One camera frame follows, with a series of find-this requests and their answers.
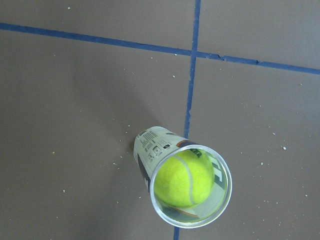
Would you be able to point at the tennis ball inside can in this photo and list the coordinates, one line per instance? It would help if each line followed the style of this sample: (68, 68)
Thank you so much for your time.
(186, 179)

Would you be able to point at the clear tennis ball can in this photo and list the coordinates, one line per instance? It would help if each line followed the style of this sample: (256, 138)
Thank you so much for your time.
(152, 147)

